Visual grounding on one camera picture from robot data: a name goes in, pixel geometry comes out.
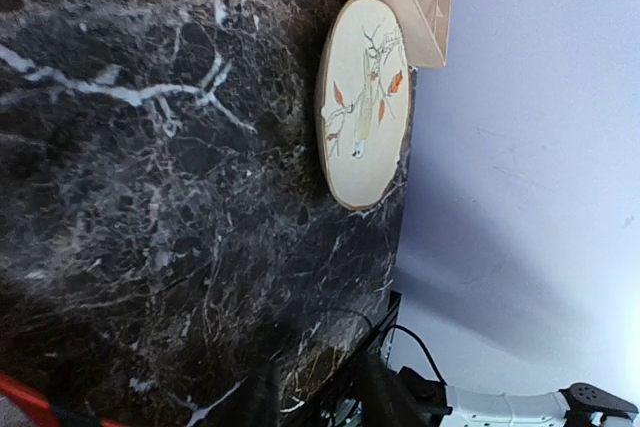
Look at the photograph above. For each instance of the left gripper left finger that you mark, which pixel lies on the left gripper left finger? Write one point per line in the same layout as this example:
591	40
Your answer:
259	404

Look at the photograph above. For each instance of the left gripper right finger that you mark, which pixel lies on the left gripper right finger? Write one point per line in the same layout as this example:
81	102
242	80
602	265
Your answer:
385	402

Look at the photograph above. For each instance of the red navy striped tie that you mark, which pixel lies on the red navy striped tie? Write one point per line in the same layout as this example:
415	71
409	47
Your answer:
42	412

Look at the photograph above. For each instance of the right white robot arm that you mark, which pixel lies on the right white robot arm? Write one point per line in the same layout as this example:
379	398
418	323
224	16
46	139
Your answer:
580	404

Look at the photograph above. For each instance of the bird pattern ceramic plate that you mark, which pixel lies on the bird pattern ceramic plate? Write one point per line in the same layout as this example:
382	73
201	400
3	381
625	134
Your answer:
362	103

